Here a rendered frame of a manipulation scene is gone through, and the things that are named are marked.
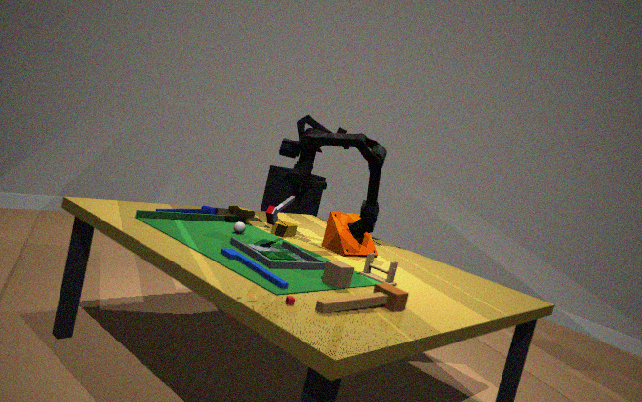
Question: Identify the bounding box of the white golf ball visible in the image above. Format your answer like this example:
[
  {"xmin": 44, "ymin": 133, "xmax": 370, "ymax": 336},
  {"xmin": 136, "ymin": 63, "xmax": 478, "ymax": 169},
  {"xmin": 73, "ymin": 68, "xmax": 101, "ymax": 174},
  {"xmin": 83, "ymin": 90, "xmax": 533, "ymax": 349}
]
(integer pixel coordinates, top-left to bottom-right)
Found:
[{"xmin": 234, "ymin": 222, "xmax": 246, "ymax": 233}]

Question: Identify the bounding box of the green flat mat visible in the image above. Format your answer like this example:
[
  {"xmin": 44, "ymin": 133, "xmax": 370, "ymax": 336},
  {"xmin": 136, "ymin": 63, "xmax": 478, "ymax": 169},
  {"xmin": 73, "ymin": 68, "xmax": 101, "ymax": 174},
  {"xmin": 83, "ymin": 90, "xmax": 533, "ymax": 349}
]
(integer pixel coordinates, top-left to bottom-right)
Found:
[{"xmin": 134, "ymin": 217, "xmax": 380, "ymax": 295}]

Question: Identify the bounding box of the yellow rectangular block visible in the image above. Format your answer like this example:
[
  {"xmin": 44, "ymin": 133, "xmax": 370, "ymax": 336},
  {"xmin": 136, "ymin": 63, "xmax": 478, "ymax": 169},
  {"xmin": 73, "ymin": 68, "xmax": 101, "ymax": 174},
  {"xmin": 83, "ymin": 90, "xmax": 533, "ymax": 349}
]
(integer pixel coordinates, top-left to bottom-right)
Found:
[{"xmin": 228, "ymin": 206, "xmax": 255, "ymax": 219}]

